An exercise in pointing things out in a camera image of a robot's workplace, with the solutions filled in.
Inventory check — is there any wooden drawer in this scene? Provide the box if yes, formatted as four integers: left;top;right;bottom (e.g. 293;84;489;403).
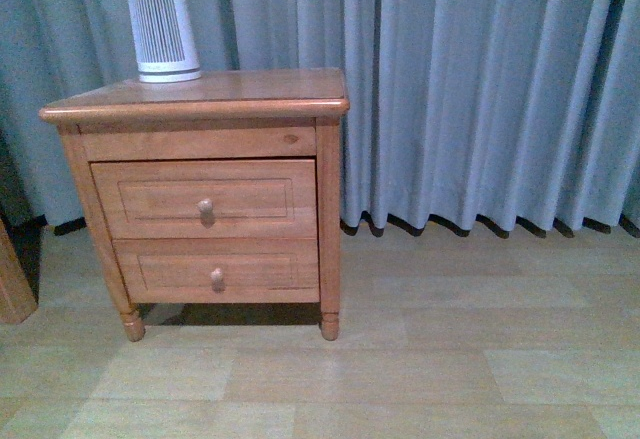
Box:
114;238;319;303
92;159;316;239

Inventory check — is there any wooden nightstand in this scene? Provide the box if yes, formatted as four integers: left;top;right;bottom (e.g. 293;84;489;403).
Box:
40;69;349;341

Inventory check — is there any grey-blue curtain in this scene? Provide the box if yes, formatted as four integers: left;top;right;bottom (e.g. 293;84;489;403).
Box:
1;0;639;231

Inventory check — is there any white ribbed cylindrical device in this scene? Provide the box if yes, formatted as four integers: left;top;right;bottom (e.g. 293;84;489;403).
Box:
128;0;201;83

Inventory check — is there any wooden bed frame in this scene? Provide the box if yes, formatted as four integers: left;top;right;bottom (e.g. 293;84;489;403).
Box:
1;217;40;324

